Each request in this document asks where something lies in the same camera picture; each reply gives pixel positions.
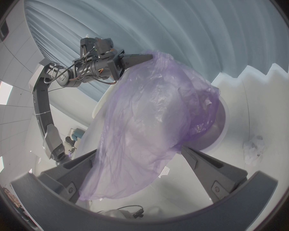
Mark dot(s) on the blue-green curtain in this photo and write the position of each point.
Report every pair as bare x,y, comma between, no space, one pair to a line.
159,20

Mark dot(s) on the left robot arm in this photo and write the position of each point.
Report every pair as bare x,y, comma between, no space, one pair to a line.
42,97

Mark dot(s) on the clear printed wrapper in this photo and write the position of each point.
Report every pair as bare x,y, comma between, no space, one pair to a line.
254,149

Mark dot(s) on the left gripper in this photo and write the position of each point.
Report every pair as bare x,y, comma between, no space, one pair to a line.
103,67

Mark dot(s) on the white trash bin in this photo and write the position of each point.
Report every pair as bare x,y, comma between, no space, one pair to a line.
224,129

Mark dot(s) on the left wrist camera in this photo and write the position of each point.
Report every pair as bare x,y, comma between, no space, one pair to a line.
105,46

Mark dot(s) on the purple plastic bag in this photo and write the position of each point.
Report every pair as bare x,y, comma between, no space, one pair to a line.
147,105

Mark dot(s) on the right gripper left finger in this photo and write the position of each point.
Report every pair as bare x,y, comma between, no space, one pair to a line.
62,177

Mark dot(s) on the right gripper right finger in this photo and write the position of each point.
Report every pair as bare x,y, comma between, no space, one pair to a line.
214,172

